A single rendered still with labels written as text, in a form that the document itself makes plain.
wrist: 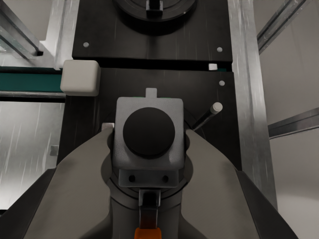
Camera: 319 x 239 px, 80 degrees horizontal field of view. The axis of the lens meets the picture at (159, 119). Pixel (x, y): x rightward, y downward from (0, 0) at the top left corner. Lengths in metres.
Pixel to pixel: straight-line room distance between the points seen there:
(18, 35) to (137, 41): 0.16
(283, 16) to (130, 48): 0.23
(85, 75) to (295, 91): 0.41
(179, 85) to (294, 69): 0.30
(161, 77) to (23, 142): 0.24
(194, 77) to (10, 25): 0.24
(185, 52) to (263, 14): 0.29
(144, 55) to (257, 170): 0.23
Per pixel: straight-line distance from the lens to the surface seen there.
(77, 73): 0.28
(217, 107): 0.16
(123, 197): 0.24
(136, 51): 0.30
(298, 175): 0.46
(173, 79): 0.28
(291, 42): 0.55
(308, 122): 0.29
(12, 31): 0.32
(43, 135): 0.36
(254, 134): 0.31
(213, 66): 0.31
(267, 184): 0.31
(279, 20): 0.38
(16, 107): 0.39
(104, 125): 0.23
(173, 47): 0.31
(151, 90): 0.17
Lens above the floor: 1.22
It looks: 76 degrees down
